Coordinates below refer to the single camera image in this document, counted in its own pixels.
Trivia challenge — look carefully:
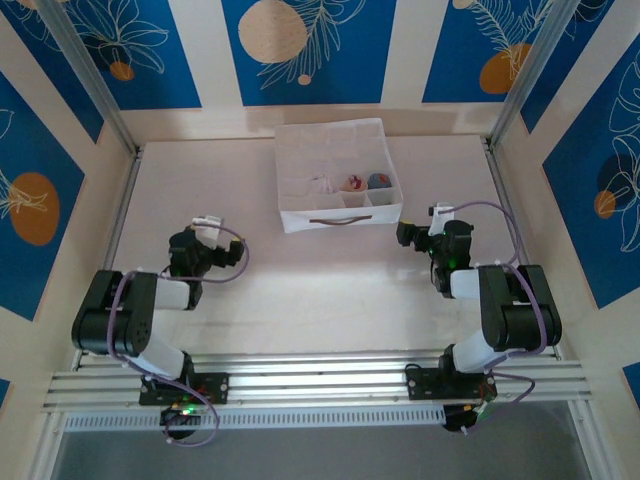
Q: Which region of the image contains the white sock with black stripes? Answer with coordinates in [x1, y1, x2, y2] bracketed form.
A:
[309, 172, 337, 196]

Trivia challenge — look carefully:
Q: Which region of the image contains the white fabric organizer box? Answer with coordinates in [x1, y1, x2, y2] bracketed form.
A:
[273, 117, 404, 234]

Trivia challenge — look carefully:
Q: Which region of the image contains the black controller box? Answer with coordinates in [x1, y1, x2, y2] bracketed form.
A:
[442, 402, 496, 434]
[159, 405, 201, 441]

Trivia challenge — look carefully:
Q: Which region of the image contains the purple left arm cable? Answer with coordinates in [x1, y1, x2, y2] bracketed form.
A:
[107, 225, 250, 448]

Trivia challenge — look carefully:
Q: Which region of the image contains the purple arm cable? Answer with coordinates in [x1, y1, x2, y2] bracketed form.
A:
[449, 200, 547, 434]
[107, 225, 250, 448]

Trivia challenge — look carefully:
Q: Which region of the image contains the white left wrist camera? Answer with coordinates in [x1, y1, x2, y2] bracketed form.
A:
[191, 214, 225, 240]

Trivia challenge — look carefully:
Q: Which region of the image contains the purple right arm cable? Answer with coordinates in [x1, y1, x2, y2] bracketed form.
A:
[449, 200, 547, 434]

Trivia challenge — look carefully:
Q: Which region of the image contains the aluminium side rail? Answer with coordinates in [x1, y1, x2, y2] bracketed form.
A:
[73, 147, 146, 372]
[483, 138, 562, 360]

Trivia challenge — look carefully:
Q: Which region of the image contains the brown box handle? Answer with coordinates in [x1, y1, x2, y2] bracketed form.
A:
[309, 215, 374, 226]

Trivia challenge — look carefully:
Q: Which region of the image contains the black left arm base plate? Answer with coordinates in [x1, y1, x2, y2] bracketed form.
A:
[139, 372, 230, 406]

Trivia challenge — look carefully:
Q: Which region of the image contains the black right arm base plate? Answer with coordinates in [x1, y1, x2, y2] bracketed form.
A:
[405, 366, 497, 401]

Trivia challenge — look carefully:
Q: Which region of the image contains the aluminium mounting rail beam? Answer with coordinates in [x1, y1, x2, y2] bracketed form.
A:
[42, 349, 591, 415]

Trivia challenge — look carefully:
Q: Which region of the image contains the white slotted cable duct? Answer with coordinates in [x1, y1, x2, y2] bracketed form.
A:
[63, 405, 447, 432]

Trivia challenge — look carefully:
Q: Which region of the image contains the aluminium frame post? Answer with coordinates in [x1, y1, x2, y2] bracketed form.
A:
[487, 0, 584, 151]
[37, 0, 141, 157]

